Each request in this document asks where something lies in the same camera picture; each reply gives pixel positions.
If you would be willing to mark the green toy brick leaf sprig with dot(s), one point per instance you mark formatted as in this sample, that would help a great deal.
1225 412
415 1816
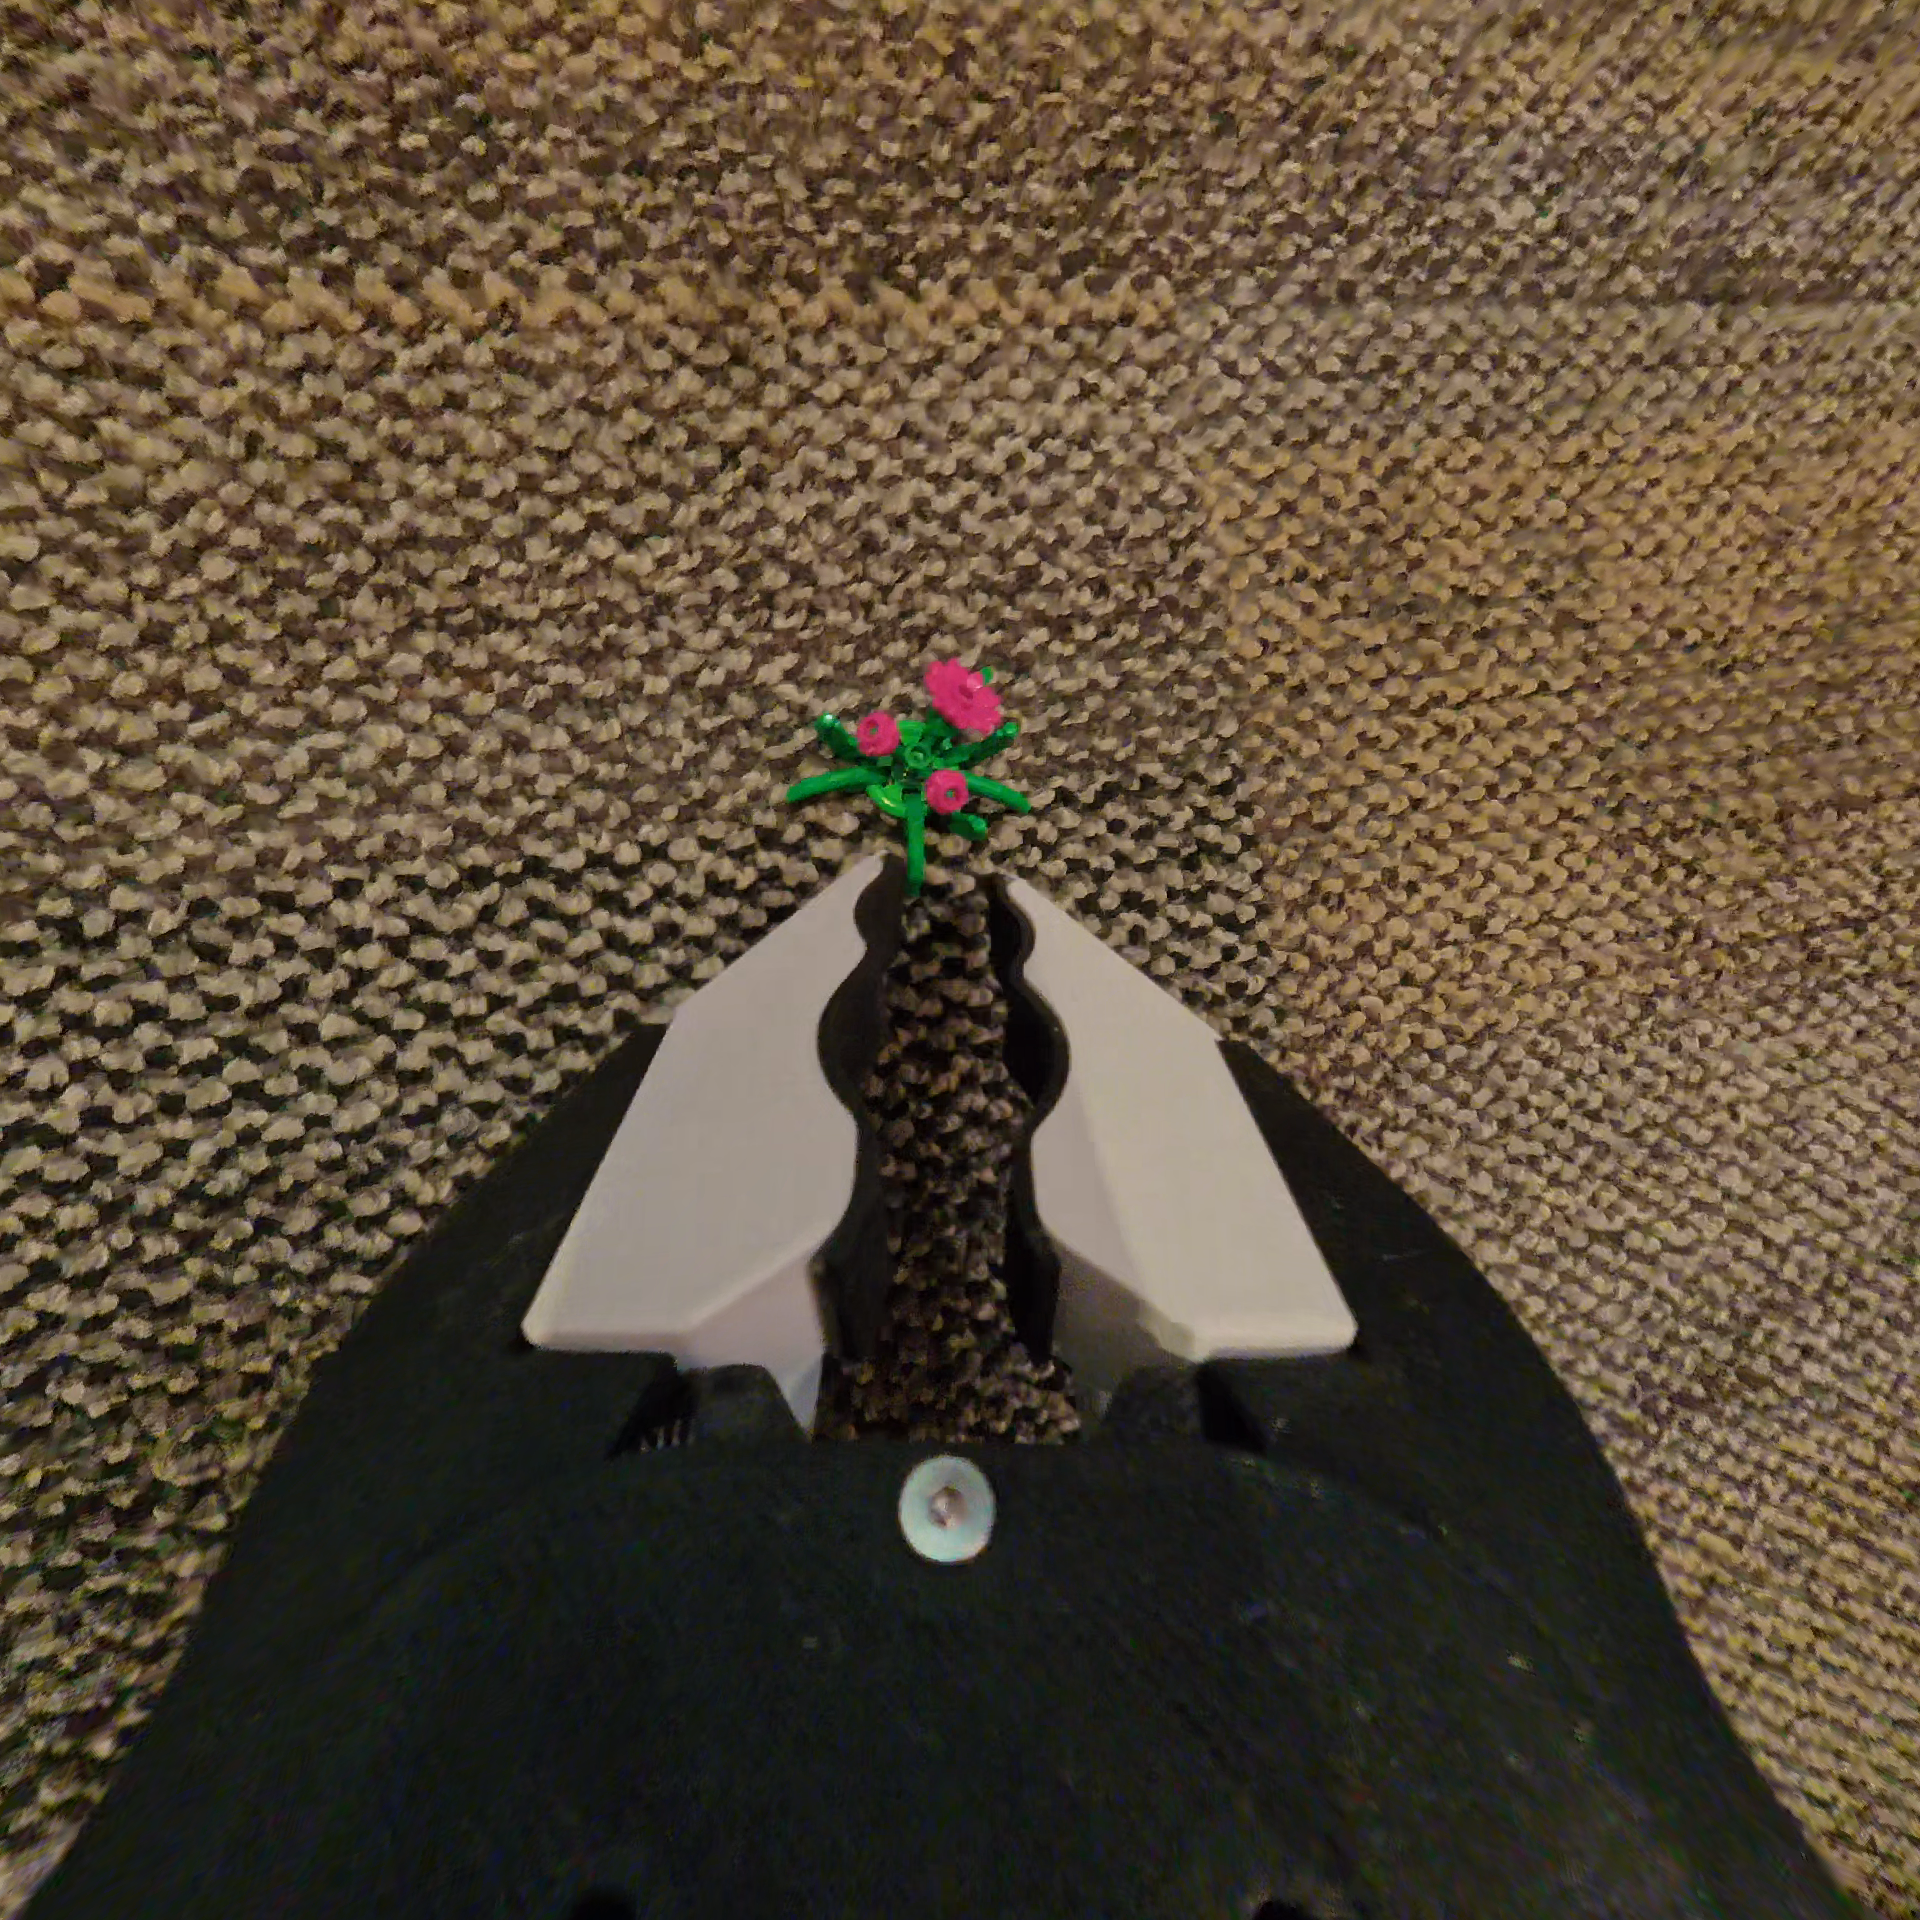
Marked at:
918 770

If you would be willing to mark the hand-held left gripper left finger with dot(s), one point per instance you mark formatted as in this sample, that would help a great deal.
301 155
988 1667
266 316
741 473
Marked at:
707 1183

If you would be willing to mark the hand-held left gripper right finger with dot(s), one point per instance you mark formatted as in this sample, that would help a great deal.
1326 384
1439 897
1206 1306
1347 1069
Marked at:
1184 1183

